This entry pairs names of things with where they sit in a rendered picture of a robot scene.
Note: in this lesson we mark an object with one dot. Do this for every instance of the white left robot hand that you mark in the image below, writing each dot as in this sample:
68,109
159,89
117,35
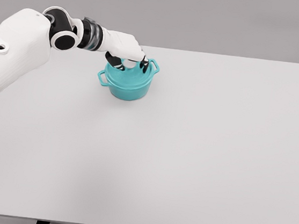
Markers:
124,45

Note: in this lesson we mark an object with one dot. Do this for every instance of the teal pot lid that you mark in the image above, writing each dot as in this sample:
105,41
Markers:
132,75

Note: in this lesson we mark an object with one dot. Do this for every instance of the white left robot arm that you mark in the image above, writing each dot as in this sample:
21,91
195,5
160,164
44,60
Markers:
19,48

